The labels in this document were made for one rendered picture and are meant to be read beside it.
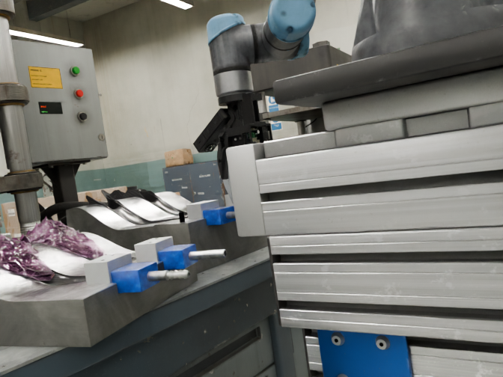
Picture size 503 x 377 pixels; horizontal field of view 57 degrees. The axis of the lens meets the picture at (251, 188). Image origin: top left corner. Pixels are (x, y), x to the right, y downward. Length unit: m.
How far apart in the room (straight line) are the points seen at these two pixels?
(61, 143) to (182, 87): 7.19
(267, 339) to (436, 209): 0.64
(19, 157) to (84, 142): 0.33
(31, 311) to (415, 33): 0.49
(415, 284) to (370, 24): 0.22
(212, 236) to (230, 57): 0.34
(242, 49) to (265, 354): 0.59
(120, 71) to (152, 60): 0.83
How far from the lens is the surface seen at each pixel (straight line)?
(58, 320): 0.59
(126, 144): 9.67
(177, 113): 8.86
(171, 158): 8.30
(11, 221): 5.46
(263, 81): 4.98
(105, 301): 0.58
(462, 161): 0.38
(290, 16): 0.79
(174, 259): 0.68
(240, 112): 0.92
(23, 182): 1.45
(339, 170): 0.41
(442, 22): 0.39
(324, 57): 4.74
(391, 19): 0.40
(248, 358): 0.94
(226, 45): 0.92
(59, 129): 1.70
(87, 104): 1.78
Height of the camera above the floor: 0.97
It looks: 3 degrees down
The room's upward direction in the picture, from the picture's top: 8 degrees counter-clockwise
